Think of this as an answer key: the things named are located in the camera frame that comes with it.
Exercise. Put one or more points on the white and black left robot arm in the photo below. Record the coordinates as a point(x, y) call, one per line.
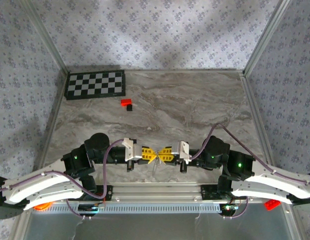
point(45, 188)

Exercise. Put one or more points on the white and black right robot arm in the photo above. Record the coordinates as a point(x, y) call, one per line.
point(265, 186)

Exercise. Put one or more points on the small black block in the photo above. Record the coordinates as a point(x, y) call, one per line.
point(130, 107)

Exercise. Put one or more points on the red toy block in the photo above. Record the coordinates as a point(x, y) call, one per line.
point(126, 102)

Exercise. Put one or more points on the small circuit board with LED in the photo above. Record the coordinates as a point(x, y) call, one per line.
point(229, 208)
point(91, 208)

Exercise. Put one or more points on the black and white checkerboard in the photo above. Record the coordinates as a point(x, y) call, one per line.
point(95, 85)

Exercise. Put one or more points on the red studded toy brick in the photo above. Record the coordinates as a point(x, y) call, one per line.
point(272, 204)

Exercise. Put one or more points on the orange round object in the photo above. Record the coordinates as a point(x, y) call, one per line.
point(42, 206)

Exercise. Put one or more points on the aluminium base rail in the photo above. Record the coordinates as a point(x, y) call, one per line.
point(155, 191)

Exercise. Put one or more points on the aluminium table edge rail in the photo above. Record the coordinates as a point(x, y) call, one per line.
point(50, 125)
point(155, 71)
point(257, 120)

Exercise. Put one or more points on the aluminium frame post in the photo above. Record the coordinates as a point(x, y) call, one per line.
point(45, 37)
point(265, 37)

